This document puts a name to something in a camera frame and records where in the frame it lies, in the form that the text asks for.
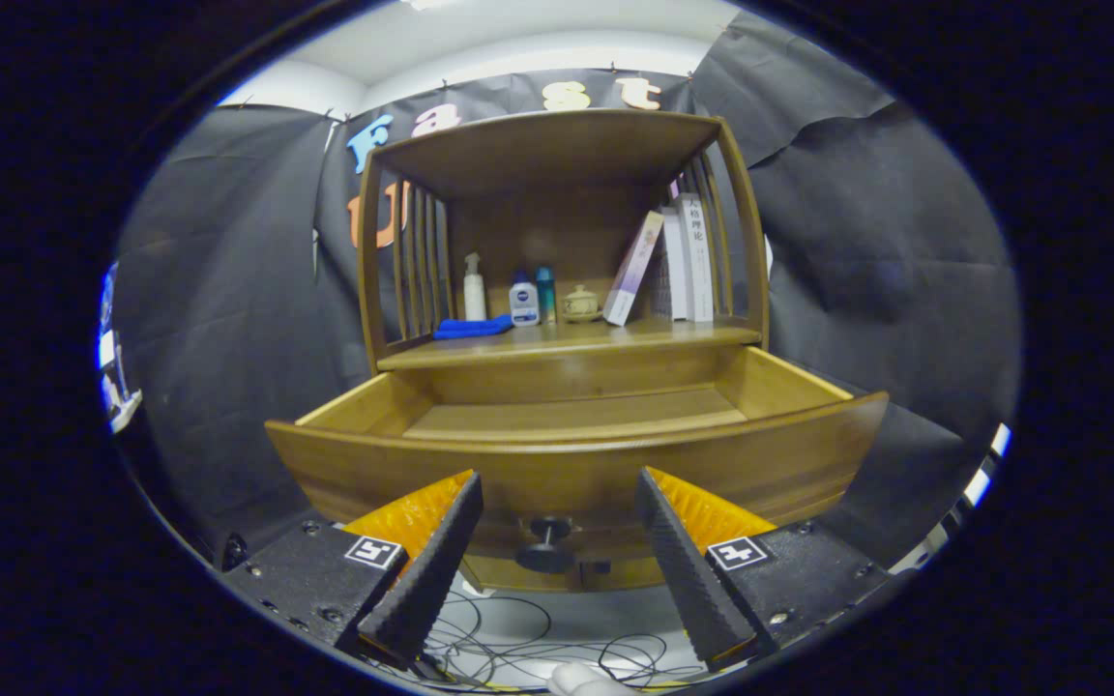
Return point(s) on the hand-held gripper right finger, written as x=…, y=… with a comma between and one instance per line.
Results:
x=688, y=570

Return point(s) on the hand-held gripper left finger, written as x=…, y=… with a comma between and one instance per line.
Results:
x=431, y=575

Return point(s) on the black drawer knob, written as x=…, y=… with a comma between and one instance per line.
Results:
x=545, y=551

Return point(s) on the wooden drawer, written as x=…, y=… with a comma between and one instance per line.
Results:
x=567, y=474

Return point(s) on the wooden countertop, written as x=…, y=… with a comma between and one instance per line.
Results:
x=567, y=338

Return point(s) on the wooden cabinet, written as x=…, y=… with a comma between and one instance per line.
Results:
x=557, y=232

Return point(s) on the blue cloth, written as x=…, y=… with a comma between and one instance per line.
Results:
x=470, y=329

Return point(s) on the white pump bottle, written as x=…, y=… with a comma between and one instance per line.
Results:
x=474, y=295

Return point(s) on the beige lidded teacup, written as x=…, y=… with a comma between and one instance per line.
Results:
x=580, y=305

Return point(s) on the black patterned book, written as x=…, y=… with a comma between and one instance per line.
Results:
x=661, y=285

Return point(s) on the white bottle with blue cap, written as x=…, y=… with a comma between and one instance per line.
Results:
x=523, y=302

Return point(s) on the teal transparent bottle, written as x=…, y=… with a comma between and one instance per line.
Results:
x=545, y=295

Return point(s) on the plain white book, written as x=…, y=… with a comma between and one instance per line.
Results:
x=676, y=266

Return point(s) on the purple and white book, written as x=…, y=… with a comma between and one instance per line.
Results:
x=634, y=266

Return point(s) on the white book with black lettering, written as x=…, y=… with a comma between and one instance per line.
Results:
x=697, y=256

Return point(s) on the white and blue object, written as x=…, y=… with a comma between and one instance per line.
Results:
x=115, y=367

